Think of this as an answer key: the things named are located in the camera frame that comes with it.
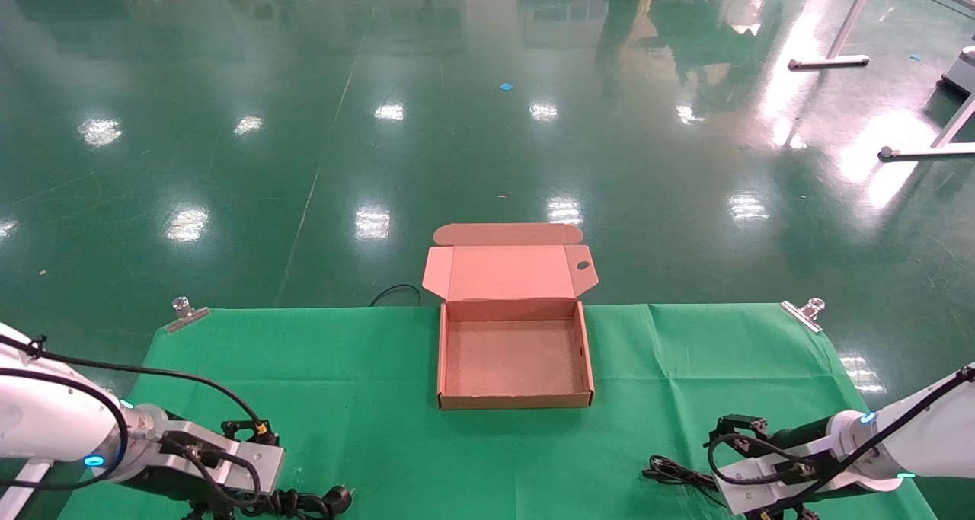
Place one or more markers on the white metal table leg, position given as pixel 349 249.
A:
pixel 829 63
pixel 922 154

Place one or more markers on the silver metal table clip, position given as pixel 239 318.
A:
pixel 187 320
pixel 801 315

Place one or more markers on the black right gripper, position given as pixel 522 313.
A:
pixel 806 512

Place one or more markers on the grey machine base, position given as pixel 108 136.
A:
pixel 961 74

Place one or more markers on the open brown cardboard box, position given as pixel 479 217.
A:
pixel 510 276

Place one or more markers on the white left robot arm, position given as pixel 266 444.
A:
pixel 46 421

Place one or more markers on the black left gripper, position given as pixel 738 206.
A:
pixel 164 488

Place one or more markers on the green table cloth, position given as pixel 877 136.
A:
pixel 366 398

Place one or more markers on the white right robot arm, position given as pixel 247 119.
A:
pixel 937 429

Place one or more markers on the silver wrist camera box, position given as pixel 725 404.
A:
pixel 762 493
pixel 244 463

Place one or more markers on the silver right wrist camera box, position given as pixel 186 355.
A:
pixel 762 493

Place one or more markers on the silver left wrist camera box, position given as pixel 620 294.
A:
pixel 244 463

